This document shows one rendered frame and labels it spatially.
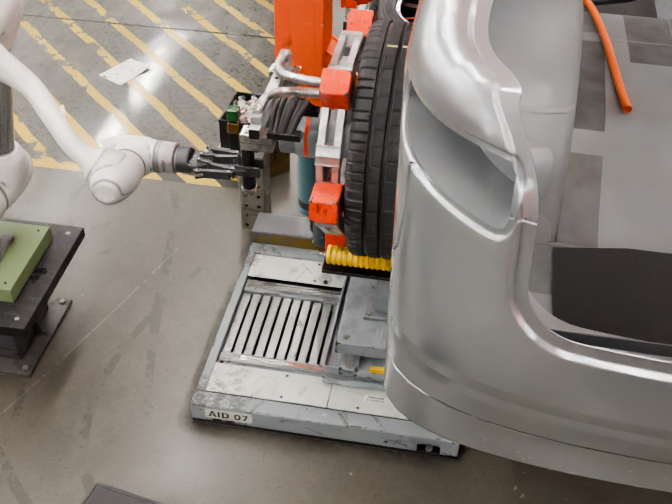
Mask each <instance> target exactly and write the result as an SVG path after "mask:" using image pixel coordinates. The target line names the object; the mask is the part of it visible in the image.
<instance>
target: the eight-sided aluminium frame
mask: <svg viewBox="0 0 672 504"><path fill-rule="evenodd" d="M365 41H366V40H365V35H364V33H363V32H356V31H346V30H342V31H341V33H340V34H339V40H338V42H337V45H336V48H335V51H334V53H333V56H332V59H331V62H330V64H328V67H327V68H331V69H341V70H350V71H352V74H353V76H354V72H355V68H356V72H359V66H360V62H361V57H362V52H363V48H364V44H365ZM343 56H349V57H348V60H347V63H346V66H345V65H340V62H341V60H342V57H343ZM330 115H331V108H325V107H322V113H321V120H320V128H319V135H318V142H317V144H316V150H315V163H314V165H315V166H316V181H320V182H325V167H332V177H331V183H337V184H343V194H344V193H345V176H346V163H347V158H343V160H342V153H343V138H344V131H345V123H346V116H347V110H344V109H338V116H337V123H336V130H335V138H334V143H327V137H328V130H329V122H330ZM315 225H316V226H317V227H319V228H320V229H321V230H322V231H323V233H325V234H332V235H340V236H345V233H344V211H343V215H342V216H341V214H340V217H339V221H338V224H337V225H332V224H324V223H315Z"/></svg>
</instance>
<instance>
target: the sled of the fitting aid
mask: <svg viewBox="0 0 672 504"><path fill-rule="evenodd" d="M350 281H351V276H345V279H344V283H343V287H342V291H341V295H340V299H339V303H338V307H337V311H336V315H335V319H334V323H333V327H332V331H331V334H330V338H329V342H328V346H327V350H326V354H325V358H324V362H323V373H322V382H323V383H330V384H337V385H344V386H351V387H358V388H365V389H372V390H379V391H386V390H385V386H384V363H385V359H380V358H372V357H365V356H358V355H351V354H343V353H336V352H335V342H336V338H337V334H338V330H339V326H340V322H341V318H342V314H343V309H344V305H345V301H346V297H347V293H348V289H349V285H350Z"/></svg>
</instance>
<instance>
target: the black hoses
mask: <svg viewBox="0 0 672 504"><path fill-rule="evenodd" d="M319 114H320V106H314V105H313V104H311V102H310V101H309V100H305V99H303V98H302V97H300V96H294V97H289V98H288V97H283V98H278V99H277V100H276V101H275V103H274V106H273V109H272V112H271V117H270V124H269V128H268V130H267V133H266V135H267V139H272V140H281V141H290V142H299V143H300V142H301V139H302V131H299V130H296V129H297V127H298V125H299V123H300V121H301V119H302V117H303V116H309V117H318V116H319Z"/></svg>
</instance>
